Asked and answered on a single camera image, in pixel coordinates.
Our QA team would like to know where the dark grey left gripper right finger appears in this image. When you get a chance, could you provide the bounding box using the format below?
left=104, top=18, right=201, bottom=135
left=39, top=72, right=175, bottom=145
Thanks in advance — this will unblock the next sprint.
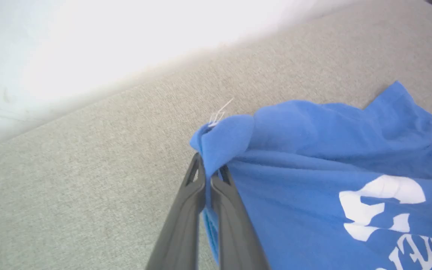
left=211, top=165, right=271, bottom=270

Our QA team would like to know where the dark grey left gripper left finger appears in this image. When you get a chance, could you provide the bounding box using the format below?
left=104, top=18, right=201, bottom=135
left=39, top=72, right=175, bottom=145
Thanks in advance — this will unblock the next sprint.
left=145, top=153, right=206, bottom=270

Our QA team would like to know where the blue polo shirt white collar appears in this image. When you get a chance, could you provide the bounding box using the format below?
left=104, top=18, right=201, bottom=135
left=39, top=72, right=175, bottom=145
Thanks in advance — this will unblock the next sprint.
left=190, top=81, right=432, bottom=270

